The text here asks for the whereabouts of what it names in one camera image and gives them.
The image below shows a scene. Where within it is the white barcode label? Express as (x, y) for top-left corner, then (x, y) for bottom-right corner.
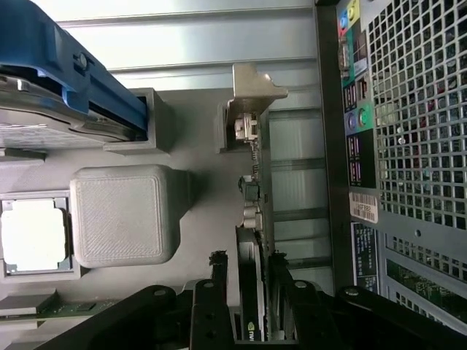
(349, 190), (381, 224)

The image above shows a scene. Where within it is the grey 3D-printed parts rack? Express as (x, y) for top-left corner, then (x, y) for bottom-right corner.
(0, 87), (298, 350)

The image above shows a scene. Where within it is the green RAM stick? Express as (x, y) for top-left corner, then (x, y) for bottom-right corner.
(0, 289), (123, 322)

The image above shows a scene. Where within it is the silver CPU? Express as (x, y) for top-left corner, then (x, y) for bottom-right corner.
(0, 198), (72, 273)

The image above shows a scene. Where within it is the grey open PC case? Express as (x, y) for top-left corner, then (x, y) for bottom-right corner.
(314, 0), (467, 332)

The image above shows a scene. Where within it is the hard disk in blue carrier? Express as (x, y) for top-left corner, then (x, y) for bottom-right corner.
(0, 0), (150, 151)

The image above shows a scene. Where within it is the graphics card with metal bracket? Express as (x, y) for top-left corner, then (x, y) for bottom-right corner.
(228, 63), (289, 344)

